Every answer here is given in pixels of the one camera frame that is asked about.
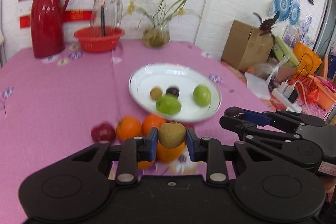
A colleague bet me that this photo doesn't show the green apple front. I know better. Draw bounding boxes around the green apple front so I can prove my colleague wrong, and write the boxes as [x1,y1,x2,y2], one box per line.
[156,94,182,116]

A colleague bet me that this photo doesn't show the green box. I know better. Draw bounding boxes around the green box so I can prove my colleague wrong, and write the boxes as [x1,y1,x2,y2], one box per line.
[272,36,299,67]

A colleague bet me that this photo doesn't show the glass vase with plant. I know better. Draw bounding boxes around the glass vase with plant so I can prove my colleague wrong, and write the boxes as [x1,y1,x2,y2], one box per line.
[125,0,201,49]

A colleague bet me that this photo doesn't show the dark purple plant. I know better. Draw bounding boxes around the dark purple plant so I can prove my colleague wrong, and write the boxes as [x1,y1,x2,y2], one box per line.
[253,11,280,36]

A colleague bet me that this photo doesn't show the orange plastic bin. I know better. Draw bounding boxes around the orange plastic bin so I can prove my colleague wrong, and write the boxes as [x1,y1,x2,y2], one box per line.
[308,75,335,110]

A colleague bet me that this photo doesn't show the white plastic bag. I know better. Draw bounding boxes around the white plastic bag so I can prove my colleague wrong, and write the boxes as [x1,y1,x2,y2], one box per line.
[244,60,287,95]

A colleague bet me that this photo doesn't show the red plastic basket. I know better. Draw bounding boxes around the red plastic basket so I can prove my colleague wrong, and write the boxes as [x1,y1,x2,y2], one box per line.
[74,27,125,53]

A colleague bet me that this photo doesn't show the orange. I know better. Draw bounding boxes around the orange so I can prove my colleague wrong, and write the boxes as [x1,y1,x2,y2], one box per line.
[142,114,167,136]
[116,116,142,142]
[137,142,186,170]

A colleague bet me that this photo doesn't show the small brown kiwi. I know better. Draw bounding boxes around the small brown kiwi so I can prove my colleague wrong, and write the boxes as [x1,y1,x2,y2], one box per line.
[150,86,163,101]

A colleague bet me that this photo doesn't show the green apple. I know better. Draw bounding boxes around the green apple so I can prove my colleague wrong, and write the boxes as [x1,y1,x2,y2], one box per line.
[193,85,211,107]
[156,94,182,116]

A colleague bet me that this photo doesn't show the plaid cloth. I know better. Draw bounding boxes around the plaid cloth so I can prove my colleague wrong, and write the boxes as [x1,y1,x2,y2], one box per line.
[220,61,287,112]

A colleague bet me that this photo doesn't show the white power strip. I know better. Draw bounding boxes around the white power strip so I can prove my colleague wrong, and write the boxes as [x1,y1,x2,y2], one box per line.
[271,81,302,113]

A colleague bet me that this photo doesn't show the blue paper fans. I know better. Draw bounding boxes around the blue paper fans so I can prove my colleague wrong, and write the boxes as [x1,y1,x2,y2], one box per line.
[268,0,301,26]

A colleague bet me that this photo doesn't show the white plate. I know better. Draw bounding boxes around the white plate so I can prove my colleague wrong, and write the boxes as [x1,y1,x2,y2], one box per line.
[129,63,222,123]

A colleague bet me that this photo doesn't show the pink floral tablecloth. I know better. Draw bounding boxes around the pink floral tablecloth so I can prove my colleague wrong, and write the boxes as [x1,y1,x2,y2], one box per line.
[1,40,270,223]

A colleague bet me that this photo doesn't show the glass pitcher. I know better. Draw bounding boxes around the glass pitcher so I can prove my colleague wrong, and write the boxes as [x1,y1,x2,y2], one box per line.
[89,0,123,37]

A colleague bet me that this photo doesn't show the red plum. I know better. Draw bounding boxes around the red plum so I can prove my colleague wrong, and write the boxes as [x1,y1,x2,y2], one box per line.
[91,123,116,143]

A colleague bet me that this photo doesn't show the cardboard box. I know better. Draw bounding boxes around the cardboard box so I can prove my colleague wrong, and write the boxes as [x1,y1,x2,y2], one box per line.
[221,20,273,71]

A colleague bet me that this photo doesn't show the dark plum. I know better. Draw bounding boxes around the dark plum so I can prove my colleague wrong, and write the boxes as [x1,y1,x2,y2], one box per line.
[166,86,179,98]

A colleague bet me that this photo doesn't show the red thermos jug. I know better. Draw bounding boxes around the red thermos jug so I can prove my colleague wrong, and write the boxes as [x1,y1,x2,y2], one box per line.
[30,0,69,58]

